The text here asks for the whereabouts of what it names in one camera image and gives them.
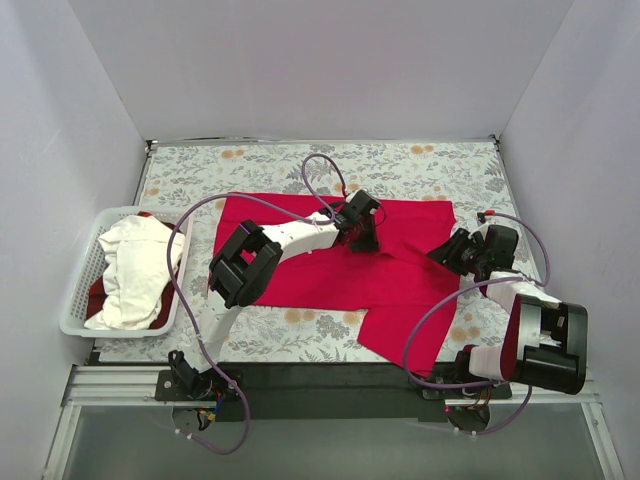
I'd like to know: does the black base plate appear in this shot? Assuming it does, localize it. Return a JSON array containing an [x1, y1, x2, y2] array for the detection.
[[154, 360, 514, 424]]

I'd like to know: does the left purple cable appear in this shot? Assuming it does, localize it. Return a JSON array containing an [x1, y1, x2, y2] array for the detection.
[[166, 153, 350, 456]]

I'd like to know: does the dark red t shirt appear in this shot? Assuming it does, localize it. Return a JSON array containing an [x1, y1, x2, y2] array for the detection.
[[85, 211, 185, 337]]

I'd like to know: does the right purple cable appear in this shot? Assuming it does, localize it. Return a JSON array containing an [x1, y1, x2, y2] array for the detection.
[[402, 210, 552, 437]]

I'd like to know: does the purple cable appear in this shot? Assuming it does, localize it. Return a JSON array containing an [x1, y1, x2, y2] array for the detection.
[[402, 210, 552, 437], [166, 153, 350, 456]]

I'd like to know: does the floral patterned table mat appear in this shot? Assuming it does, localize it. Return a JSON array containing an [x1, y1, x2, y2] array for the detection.
[[94, 141, 518, 364]]

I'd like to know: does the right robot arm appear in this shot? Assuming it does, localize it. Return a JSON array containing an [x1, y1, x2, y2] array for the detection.
[[427, 224, 588, 398]]

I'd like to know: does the white plastic laundry basket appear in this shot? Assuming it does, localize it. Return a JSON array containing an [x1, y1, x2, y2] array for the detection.
[[59, 205, 186, 339]]

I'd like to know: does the white t shirt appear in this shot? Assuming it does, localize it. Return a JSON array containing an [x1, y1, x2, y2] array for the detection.
[[83, 214, 186, 331]]

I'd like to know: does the aluminium frame rail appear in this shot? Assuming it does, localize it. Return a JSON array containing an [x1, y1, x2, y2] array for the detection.
[[44, 365, 624, 479]]

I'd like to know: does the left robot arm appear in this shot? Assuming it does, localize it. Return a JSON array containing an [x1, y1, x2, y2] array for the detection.
[[169, 190, 383, 400]]

